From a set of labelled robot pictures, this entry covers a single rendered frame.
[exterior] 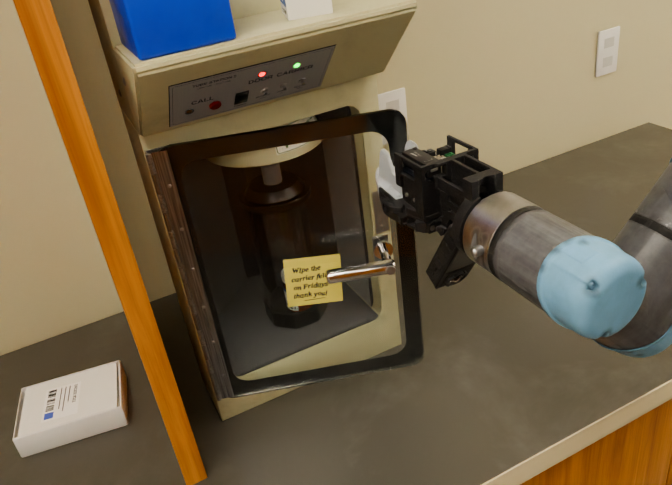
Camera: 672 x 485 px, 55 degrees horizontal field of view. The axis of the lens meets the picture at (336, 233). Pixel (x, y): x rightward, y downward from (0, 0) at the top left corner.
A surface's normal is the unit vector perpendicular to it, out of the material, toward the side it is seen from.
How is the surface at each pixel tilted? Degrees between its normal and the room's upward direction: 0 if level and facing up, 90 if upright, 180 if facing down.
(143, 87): 135
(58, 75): 90
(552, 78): 90
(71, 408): 0
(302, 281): 90
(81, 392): 0
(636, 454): 90
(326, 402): 0
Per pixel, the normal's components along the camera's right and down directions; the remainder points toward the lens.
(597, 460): 0.44, 0.40
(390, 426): -0.12, -0.86
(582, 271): -0.60, -0.49
